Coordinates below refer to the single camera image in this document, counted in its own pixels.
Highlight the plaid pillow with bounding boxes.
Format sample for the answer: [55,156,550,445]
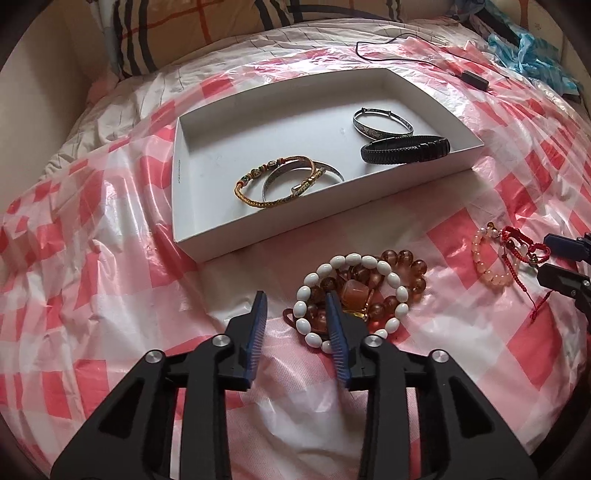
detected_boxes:
[285,0,459,22]
[98,0,297,80]

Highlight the red white checkered plastic sheet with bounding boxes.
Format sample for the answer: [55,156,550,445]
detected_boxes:
[1,27,590,479]

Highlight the left plaid pillow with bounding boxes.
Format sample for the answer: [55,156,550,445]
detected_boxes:
[98,0,297,80]

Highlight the engraved silver bangle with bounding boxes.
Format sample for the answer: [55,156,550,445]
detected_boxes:
[353,107,414,141]

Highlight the red cord bracelet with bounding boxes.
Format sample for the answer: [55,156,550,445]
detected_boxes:
[498,224,553,328]

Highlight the right plaid pillow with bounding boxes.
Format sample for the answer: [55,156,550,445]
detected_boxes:
[285,0,459,22]

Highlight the amber bead bracelet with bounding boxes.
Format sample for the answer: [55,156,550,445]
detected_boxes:
[281,248,429,342]

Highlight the white bead bracelet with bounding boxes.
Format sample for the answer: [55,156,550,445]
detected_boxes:
[292,252,411,354]

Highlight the blue white plastic bag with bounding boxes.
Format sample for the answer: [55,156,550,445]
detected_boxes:
[487,32,580,96]

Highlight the plain silver bangle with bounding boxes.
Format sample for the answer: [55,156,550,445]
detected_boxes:
[263,159,345,201]

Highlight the white shallow cardboard box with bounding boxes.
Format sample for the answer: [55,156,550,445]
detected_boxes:
[171,68,483,262]

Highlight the black cable with adapter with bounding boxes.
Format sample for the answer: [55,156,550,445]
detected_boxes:
[355,32,514,92]

